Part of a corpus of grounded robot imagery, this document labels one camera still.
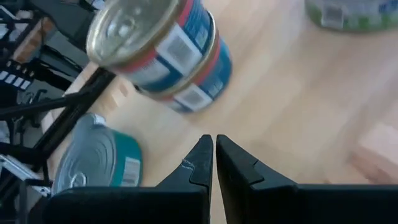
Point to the black aluminium rig frame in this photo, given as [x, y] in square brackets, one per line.
[77, 105]

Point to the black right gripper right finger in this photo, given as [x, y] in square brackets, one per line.
[295, 205]

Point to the gold-lid tuna can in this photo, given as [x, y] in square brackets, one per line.
[133, 31]
[211, 81]

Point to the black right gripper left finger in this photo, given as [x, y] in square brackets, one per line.
[140, 205]

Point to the black keyboard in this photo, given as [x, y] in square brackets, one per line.
[14, 80]

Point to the silver green-label tuna can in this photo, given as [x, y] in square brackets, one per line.
[351, 15]

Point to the silver-lid teal-label can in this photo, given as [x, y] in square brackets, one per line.
[93, 155]

